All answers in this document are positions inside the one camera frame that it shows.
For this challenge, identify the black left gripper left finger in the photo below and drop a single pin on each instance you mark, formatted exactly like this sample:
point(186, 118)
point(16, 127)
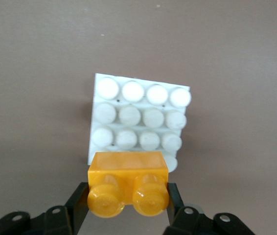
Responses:
point(78, 210)

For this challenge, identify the white studded base plate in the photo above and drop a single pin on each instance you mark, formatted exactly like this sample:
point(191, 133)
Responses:
point(141, 110)

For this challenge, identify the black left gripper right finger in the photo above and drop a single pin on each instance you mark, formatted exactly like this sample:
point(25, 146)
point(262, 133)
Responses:
point(176, 205)

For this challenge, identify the yellow two-stud block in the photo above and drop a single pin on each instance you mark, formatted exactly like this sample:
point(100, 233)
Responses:
point(128, 171)

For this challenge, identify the brown table cover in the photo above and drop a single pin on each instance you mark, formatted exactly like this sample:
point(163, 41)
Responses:
point(138, 36)

